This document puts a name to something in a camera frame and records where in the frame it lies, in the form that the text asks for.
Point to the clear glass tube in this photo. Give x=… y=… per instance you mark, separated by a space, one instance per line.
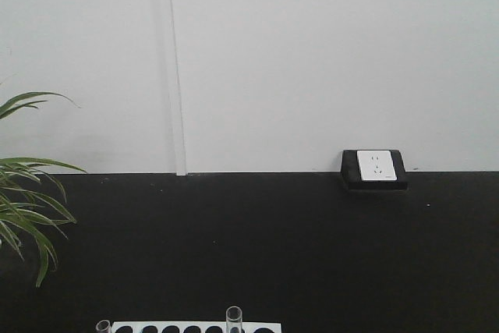
x=103 y=326
x=233 y=319

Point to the white test tube rack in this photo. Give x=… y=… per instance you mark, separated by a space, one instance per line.
x=190 y=326

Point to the green spider plant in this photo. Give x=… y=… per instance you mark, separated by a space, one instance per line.
x=25 y=210

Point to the white wall cable duct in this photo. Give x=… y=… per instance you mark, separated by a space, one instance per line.
x=175 y=96

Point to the white wall socket black frame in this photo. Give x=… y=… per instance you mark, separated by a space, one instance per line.
x=373 y=170

